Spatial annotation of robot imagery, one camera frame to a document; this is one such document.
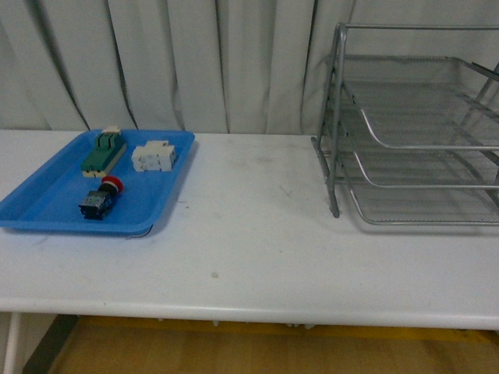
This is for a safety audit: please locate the white circuit breaker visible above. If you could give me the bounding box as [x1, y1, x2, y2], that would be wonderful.
[131, 140, 176, 172]

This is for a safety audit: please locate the green knife switch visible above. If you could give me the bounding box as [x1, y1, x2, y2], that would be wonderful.
[80, 127, 127, 178]

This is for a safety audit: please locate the red emergency stop button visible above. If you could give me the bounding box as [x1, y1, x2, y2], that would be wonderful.
[78, 175, 124, 221]

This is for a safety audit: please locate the blue plastic tray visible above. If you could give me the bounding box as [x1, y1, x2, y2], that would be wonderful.
[1, 130, 195, 236]

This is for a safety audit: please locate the white table leg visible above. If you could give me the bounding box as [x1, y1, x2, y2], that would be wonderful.
[2, 312, 21, 374]

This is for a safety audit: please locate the white curtain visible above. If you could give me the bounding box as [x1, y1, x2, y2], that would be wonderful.
[1, 1, 498, 134]

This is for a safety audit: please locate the silver mesh tray rack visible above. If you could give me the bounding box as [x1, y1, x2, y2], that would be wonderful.
[312, 23, 498, 226]

